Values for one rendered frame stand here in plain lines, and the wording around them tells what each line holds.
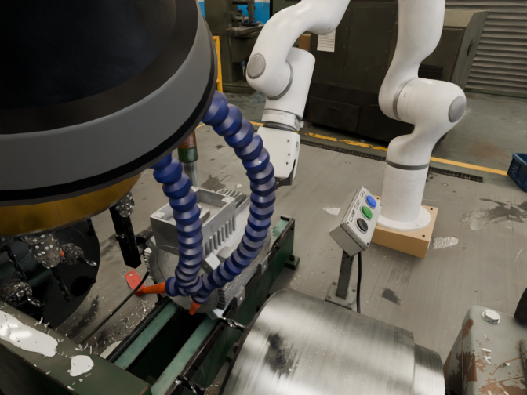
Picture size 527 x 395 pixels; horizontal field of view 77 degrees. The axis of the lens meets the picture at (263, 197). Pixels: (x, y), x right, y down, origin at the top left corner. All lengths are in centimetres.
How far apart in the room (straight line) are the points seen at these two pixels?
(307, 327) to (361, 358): 6
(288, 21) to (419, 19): 36
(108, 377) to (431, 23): 90
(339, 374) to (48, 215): 29
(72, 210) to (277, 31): 48
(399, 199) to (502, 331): 67
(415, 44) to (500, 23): 608
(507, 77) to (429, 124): 619
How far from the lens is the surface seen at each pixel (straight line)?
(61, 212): 32
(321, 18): 72
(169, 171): 25
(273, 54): 66
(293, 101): 70
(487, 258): 121
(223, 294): 62
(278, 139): 70
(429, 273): 107
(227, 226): 62
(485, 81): 712
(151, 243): 64
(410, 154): 102
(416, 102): 96
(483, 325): 46
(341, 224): 68
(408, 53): 96
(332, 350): 37
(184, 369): 65
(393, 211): 110
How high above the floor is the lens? 147
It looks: 31 degrees down
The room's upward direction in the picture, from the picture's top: straight up
